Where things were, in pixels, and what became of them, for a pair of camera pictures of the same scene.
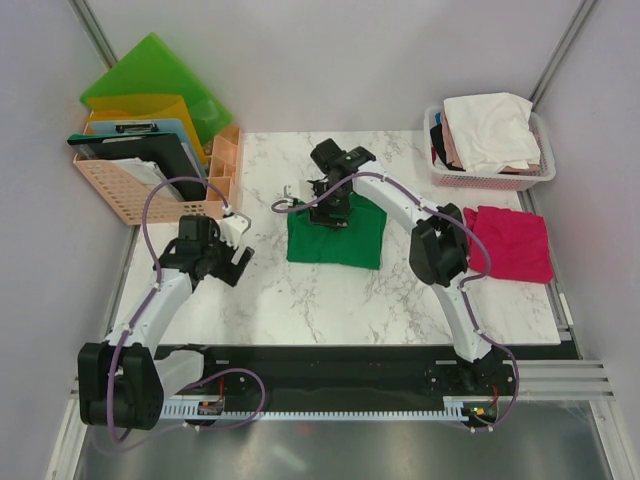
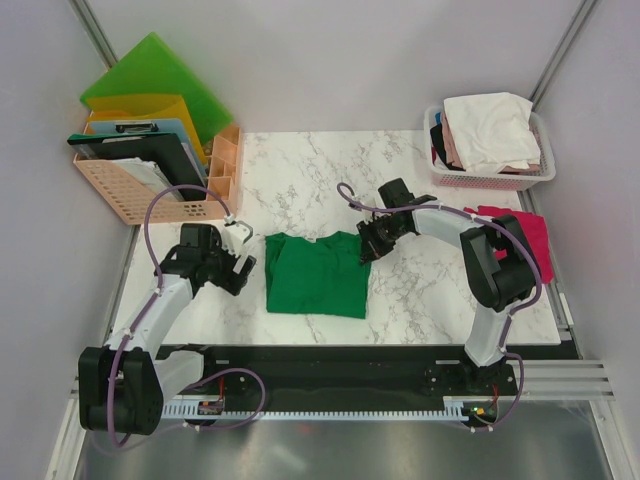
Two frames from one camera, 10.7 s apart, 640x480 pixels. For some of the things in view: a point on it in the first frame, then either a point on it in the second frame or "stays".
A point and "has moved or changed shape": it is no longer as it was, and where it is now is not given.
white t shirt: x=492 y=131 stays
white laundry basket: x=488 y=180 stays
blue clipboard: x=115 y=128 stays
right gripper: x=320 y=215 → x=371 y=249
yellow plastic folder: x=143 y=108 stays
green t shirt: x=360 y=243 has moved or changed shape
